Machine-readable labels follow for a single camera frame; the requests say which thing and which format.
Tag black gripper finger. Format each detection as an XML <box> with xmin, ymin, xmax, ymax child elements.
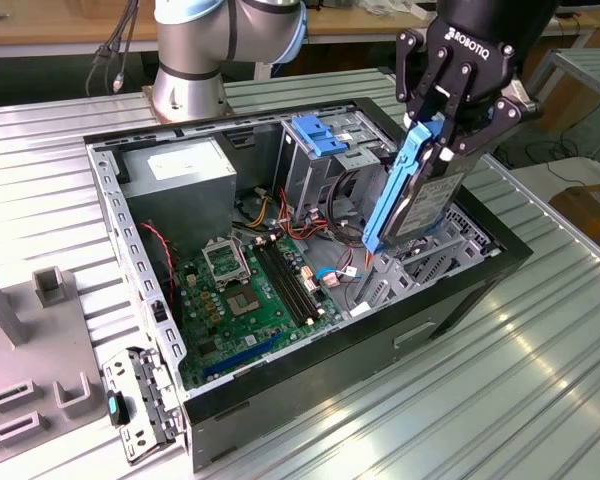
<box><xmin>394</xmin><ymin>27</ymin><xmax>475</xmax><ymax>122</ymax></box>
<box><xmin>436</xmin><ymin>95</ymin><xmax>541</xmax><ymax>162</ymax></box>

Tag hard disk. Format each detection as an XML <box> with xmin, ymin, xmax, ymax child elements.
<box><xmin>362</xmin><ymin>119</ymin><xmax>469</xmax><ymax>254</ymax></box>

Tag metal disk bay cage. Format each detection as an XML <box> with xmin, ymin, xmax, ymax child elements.
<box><xmin>352</xmin><ymin>199</ymin><xmax>501</xmax><ymax>321</ymax></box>

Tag blue plastic drive latch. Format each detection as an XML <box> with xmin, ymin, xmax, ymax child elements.
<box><xmin>290</xmin><ymin>115</ymin><xmax>349</xmax><ymax>157</ymax></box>

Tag brown cardboard box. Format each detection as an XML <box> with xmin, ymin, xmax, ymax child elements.
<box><xmin>549</xmin><ymin>182</ymin><xmax>600</xmax><ymax>256</ymax></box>

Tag metal optical drive cage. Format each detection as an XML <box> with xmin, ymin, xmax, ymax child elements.
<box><xmin>272</xmin><ymin>107</ymin><xmax>399</xmax><ymax>221</ymax></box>

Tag black RAM slot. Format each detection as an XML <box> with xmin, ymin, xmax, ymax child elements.
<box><xmin>268</xmin><ymin>238</ymin><xmax>319</xmax><ymax>320</ymax></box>
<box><xmin>276</xmin><ymin>236</ymin><xmax>327</xmax><ymax>316</ymax></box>
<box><xmin>260</xmin><ymin>240</ymin><xmax>311</xmax><ymax>323</ymax></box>
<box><xmin>252</xmin><ymin>242</ymin><xmax>304</xmax><ymax>325</ymax></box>

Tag grey power supply unit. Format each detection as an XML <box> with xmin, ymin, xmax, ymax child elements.
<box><xmin>117</xmin><ymin>137</ymin><xmax>239</xmax><ymax>251</ymax></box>

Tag CPU socket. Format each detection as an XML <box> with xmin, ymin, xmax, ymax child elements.
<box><xmin>224</xmin><ymin>284</ymin><xmax>261</xmax><ymax>319</ymax></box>

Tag black open PC case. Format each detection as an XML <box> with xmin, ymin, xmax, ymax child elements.
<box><xmin>82</xmin><ymin>97</ymin><xmax>535</xmax><ymax>474</ymax></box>

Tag green motherboard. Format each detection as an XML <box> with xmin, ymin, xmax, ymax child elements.
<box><xmin>172</xmin><ymin>234</ymin><xmax>351</xmax><ymax>391</ymax></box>

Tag blue expansion slot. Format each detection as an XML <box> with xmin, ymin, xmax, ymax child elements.
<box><xmin>203</xmin><ymin>332</ymin><xmax>284</xmax><ymax>379</ymax></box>

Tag wooden desk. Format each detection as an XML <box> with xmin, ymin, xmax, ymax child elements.
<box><xmin>0</xmin><ymin>0</ymin><xmax>600</xmax><ymax>59</ymax></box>

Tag black clip with blue tab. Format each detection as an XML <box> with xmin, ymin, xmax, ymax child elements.
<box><xmin>105</xmin><ymin>391</ymin><xmax>131</xmax><ymax>427</ymax></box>

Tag grey parts rack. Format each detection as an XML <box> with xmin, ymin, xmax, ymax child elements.
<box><xmin>0</xmin><ymin>249</ymin><xmax>131</xmax><ymax>471</ymax></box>

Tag black wire loop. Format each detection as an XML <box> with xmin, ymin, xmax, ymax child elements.
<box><xmin>327</xmin><ymin>172</ymin><xmax>376</xmax><ymax>246</ymax></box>

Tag red orange wire bundle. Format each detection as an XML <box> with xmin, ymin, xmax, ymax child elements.
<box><xmin>277</xmin><ymin>187</ymin><xmax>331</xmax><ymax>244</ymax></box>

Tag yellow wire bundle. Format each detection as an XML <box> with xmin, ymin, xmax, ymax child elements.
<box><xmin>249</xmin><ymin>189</ymin><xmax>277</xmax><ymax>229</ymax></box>

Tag metal socket cover frame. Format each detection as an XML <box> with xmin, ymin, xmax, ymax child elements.
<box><xmin>202</xmin><ymin>239</ymin><xmax>254</xmax><ymax>291</ymax></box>

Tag red black fan wire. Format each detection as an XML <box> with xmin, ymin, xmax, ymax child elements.
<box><xmin>139</xmin><ymin>222</ymin><xmax>179</xmax><ymax>304</ymax></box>

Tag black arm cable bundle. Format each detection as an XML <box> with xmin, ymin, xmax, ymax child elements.
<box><xmin>87</xmin><ymin>0</ymin><xmax>141</xmax><ymax>94</ymax></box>

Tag metal slot retainer bracket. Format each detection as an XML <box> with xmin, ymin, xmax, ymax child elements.
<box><xmin>102</xmin><ymin>347</ymin><xmax>189</xmax><ymax>464</ymax></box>

